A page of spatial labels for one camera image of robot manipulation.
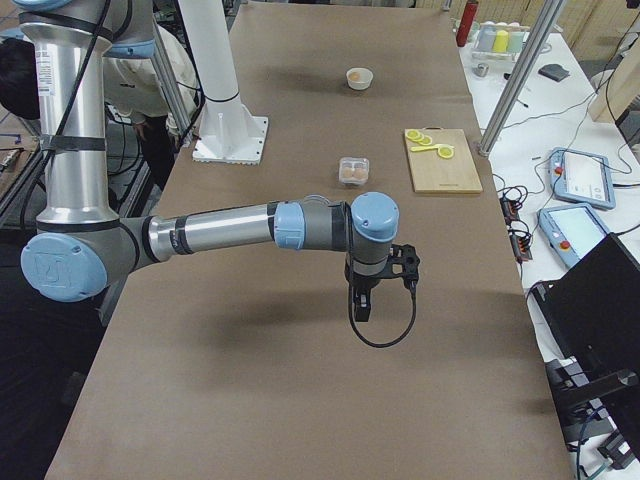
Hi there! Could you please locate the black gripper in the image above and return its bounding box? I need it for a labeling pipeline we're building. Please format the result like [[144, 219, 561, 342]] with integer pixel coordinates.
[[344, 264, 384, 323]]

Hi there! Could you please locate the clear plastic egg box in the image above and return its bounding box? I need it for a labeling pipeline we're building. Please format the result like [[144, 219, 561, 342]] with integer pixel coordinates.
[[338, 157, 370, 186]]

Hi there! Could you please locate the white ceramic bowl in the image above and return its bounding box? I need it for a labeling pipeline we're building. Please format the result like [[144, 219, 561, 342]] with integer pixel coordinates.
[[346, 67, 374, 91]]

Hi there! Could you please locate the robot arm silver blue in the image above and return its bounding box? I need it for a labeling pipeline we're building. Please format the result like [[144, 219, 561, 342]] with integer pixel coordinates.
[[19, 1, 414, 322]]

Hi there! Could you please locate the brown egg in box lower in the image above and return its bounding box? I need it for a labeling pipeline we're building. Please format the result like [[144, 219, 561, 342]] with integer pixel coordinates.
[[353, 169, 367, 181]]

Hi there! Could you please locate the bamboo cutting board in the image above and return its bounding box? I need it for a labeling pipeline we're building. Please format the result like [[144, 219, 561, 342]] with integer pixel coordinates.
[[404, 128, 483, 194]]

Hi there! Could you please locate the lemon slice toy large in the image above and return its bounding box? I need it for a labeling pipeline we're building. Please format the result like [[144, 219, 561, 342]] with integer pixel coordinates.
[[436, 144, 455, 159]]

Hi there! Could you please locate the yellow plastic knife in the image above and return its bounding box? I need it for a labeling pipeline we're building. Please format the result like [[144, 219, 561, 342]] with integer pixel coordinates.
[[410, 144, 440, 152]]

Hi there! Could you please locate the lemon slice toy middle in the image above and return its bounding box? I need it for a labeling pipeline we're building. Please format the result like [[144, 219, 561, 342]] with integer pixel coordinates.
[[418, 135, 434, 146]]

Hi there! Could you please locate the lemon slice toy top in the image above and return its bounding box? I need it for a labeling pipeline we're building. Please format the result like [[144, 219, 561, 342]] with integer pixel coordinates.
[[405, 129, 424, 142]]

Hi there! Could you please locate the white central pillar base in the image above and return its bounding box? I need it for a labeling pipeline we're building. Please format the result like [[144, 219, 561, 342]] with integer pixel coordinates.
[[179, 0, 269, 165]]

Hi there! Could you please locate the blue teach pendant near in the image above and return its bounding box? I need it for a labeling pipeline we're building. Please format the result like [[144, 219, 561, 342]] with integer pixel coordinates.
[[538, 203, 610, 268]]

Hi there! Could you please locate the blue teach pendant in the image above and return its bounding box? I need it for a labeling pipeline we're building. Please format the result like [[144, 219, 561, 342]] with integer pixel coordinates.
[[538, 203, 610, 268], [549, 148, 616, 210]]

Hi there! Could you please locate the black monitor back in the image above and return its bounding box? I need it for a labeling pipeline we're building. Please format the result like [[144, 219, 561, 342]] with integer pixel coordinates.
[[531, 233, 639, 407]]

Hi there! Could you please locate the blue teach pendant far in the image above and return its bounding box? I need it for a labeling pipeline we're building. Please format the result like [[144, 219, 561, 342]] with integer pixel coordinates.
[[549, 148, 616, 210]]

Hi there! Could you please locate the small metal cylinder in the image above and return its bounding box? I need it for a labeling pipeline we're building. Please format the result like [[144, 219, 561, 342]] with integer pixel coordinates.
[[474, 63, 489, 78]]

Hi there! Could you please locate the yellow cup on rack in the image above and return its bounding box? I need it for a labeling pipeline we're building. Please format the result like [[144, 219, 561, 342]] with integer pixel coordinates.
[[492, 29, 510, 54]]

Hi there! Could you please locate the grey cup on rack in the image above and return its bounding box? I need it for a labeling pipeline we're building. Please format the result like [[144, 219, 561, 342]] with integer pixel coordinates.
[[476, 25, 496, 52]]

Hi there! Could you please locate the black square pad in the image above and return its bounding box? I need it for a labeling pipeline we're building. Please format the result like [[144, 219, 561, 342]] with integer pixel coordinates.
[[538, 64, 570, 82]]

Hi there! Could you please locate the blue cup on rack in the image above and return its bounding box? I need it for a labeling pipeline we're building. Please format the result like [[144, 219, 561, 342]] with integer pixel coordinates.
[[507, 30, 525, 54]]

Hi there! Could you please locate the person in cream hoodie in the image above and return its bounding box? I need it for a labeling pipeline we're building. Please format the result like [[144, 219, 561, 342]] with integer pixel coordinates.
[[1, 28, 197, 189]]

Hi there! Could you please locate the red bottle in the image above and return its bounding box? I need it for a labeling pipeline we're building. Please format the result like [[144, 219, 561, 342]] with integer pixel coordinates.
[[456, 0, 479, 47]]

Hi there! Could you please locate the black camera mount wrist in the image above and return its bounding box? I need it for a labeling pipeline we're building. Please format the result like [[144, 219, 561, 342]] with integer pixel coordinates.
[[383, 244, 420, 291]]

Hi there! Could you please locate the black cable loop gripper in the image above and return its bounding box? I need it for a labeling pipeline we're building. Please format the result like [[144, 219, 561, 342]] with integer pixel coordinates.
[[346, 279, 418, 348]]

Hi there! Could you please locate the aluminium frame post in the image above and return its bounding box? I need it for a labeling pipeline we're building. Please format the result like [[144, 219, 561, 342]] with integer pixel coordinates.
[[478, 0, 566, 158]]

